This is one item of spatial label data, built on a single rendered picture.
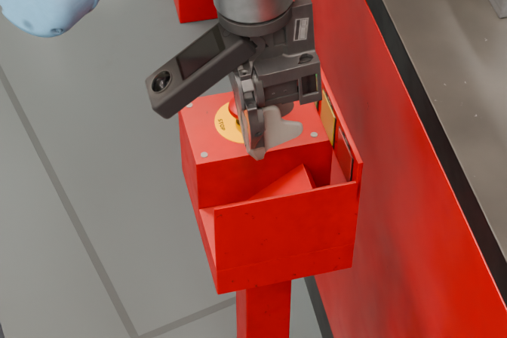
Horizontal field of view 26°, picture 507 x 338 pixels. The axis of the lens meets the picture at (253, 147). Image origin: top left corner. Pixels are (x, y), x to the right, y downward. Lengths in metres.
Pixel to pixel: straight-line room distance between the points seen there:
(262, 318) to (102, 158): 0.95
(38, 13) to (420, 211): 0.56
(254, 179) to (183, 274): 0.86
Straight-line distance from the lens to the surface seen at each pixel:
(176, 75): 1.05
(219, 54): 1.03
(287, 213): 1.17
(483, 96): 1.18
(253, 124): 1.06
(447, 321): 1.25
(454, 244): 1.17
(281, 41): 1.05
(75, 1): 0.88
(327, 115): 1.23
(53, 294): 2.10
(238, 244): 1.19
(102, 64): 2.52
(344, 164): 1.19
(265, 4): 0.98
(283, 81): 1.05
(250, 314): 1.43
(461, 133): 1.14
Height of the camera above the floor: 1.68
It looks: 47 degrees down
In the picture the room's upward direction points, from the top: straight up
